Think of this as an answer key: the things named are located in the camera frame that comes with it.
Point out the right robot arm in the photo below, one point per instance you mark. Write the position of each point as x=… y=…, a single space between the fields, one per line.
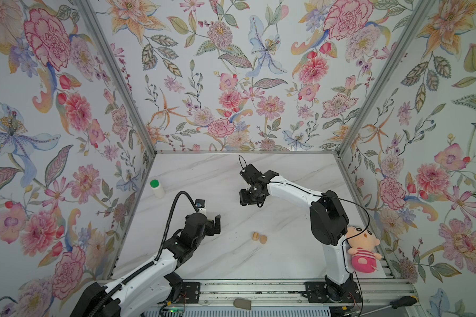
x=328 y=220

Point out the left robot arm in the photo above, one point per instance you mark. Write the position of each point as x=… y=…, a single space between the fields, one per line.
x=155 y=281

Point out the black handled screwdriver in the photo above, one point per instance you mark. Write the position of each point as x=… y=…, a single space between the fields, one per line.
x=405 y=301

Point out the pink plush doll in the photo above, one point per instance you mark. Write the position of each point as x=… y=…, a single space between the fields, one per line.
x=362 y=249

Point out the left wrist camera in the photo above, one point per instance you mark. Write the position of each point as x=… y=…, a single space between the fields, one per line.
x=201 y=206

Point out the grey oval object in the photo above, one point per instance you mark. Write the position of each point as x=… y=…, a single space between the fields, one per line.
x=243 y=304

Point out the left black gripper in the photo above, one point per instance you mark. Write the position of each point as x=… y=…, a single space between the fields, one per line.
x=211 y=230

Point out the white bottle green cap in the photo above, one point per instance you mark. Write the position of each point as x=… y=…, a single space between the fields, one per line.
x=157 y=188

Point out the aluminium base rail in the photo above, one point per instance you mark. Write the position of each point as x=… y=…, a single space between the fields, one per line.
x=284 y=292

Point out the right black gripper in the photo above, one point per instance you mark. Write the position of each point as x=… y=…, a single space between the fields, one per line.
x=244 y=200

